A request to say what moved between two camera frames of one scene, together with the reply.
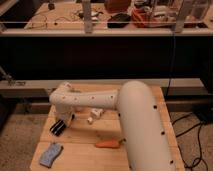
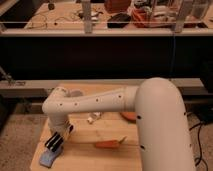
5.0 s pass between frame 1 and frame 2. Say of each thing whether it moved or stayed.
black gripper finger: moved
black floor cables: stayed
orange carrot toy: stayed
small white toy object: stayed
